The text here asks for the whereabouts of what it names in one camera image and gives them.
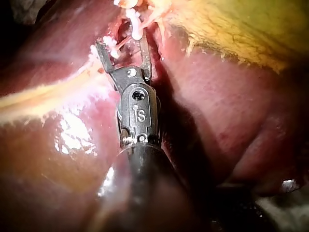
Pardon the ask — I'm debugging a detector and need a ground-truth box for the right arm instrument jaw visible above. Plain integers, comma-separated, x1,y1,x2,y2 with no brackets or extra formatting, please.
139,33,153,81
95,40,115,74

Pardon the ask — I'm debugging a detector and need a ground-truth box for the right arm instrument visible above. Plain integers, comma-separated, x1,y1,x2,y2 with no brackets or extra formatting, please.
108,66,161,148

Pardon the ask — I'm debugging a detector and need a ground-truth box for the white clip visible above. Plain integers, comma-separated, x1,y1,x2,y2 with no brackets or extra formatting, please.
125,8,143,41
102,35,121,59

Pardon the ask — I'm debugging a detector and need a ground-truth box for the thin tube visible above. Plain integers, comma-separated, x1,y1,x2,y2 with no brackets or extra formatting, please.
140,12,162,29
115,33,133,53

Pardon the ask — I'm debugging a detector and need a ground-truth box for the pale fatty tissue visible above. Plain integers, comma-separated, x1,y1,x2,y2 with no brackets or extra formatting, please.
142,0,177,29
0,61,102,109

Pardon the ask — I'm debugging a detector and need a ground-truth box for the dark red liver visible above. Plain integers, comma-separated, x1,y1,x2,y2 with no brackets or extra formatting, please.
0,0,309,232

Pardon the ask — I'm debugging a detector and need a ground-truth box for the gallbladder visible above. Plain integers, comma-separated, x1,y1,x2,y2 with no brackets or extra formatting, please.
154,0,309,74

